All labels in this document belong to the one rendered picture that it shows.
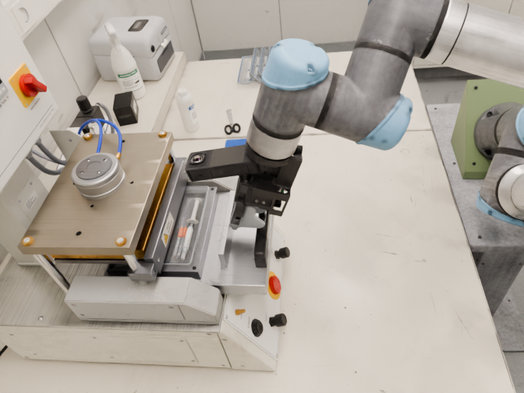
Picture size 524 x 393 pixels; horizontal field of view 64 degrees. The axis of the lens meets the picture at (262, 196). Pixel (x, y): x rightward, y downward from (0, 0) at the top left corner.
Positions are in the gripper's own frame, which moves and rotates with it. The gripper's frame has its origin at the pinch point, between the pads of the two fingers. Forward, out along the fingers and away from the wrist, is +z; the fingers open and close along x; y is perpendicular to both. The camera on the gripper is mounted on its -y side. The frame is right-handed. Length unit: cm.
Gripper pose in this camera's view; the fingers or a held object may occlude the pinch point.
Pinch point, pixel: (231, 222)
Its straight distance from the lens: 76.8
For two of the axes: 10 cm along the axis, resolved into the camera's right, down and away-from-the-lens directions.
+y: 9.7, 2.2, 1.2
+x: 0.9, -7.3, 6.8
